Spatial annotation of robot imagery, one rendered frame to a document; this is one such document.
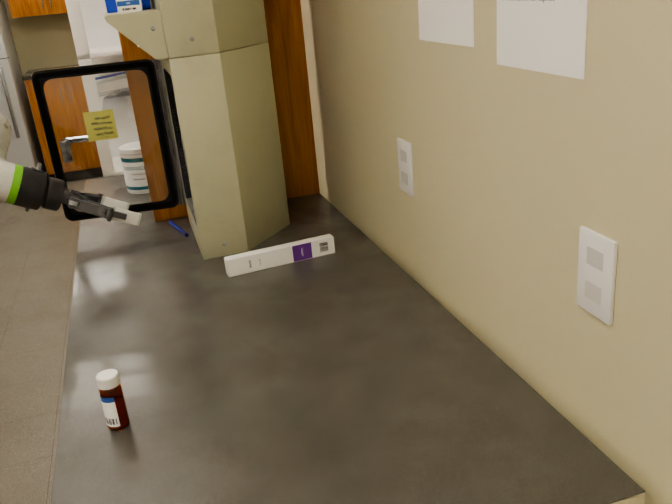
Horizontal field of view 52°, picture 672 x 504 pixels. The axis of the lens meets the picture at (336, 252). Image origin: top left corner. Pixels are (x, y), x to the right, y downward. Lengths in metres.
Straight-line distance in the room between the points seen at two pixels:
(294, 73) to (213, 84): 0.46
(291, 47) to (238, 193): 0.53
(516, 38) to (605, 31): 0.19
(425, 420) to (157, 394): 0.44
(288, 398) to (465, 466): 0.31
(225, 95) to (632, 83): 0.99
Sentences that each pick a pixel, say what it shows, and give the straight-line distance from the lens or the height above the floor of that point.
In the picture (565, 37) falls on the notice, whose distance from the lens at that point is 0.95.
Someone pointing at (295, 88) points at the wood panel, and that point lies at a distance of 2.03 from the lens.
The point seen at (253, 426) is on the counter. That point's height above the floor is 0.94.
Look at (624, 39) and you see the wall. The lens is 0.86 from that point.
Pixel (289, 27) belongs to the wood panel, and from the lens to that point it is 2.01.
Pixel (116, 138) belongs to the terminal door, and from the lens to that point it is 1.94.
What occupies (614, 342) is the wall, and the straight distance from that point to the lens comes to 0.96.
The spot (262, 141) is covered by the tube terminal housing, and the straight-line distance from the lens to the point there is 1.73.
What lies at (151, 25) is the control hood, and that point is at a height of 1.48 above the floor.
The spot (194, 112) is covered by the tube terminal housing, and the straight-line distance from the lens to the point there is 1.61.
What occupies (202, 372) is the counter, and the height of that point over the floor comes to 0.94.
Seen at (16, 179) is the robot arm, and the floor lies 1.19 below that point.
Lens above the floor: 1.55
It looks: 22 degrees down
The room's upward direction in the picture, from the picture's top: 5 degrees counter-clockwise
